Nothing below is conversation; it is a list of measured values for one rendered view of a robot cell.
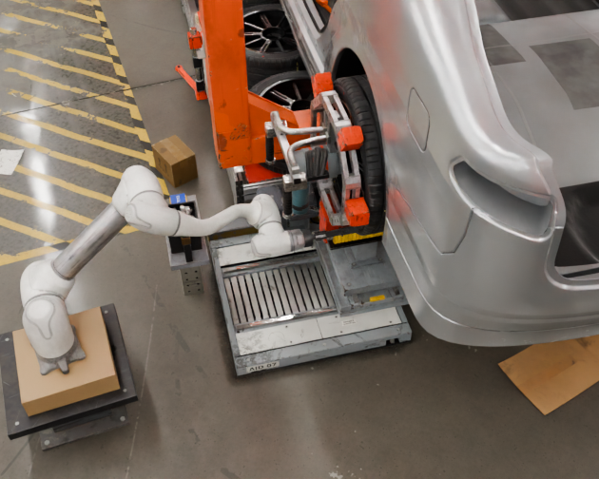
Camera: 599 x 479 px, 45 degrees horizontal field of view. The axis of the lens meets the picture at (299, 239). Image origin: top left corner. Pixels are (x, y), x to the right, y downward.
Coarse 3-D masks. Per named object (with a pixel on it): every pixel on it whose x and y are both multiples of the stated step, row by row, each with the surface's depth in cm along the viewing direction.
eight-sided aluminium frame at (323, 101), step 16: (320, 96) 289; (336, 96) 287; (320, 112) 315; (336, 128) 275; (320, 144) 324; (352, 160) 276; (352, 176) 276; (320, 192) 324; (336, 208) 319; (336, 224) 305
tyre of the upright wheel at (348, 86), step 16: (336, 80) 299; (352, 80) 287; (368, 80) 286; (352, 96) 278; (368, 96) 278; (352, 112) 280; (368, 112) 274; (368, 128) 271; (368, 144) 271; (368, 160) 272; (368, 176) 274; (384, 176) 274; (368, 192) 277; (384, 192) 277; (368, 208) 282; (384, 208) 281; (368, 224) 289
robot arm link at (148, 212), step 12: (144, 192) 265; (156, 192) 267; (132, 204) 259; (144, 204) 259; (156, 204) 263; (132, 216) 257; (144, 216) 258; (156, 216) 260; (168, 216) 263; (144, 228) 261; (156, 228) 262; (168, 228) 264
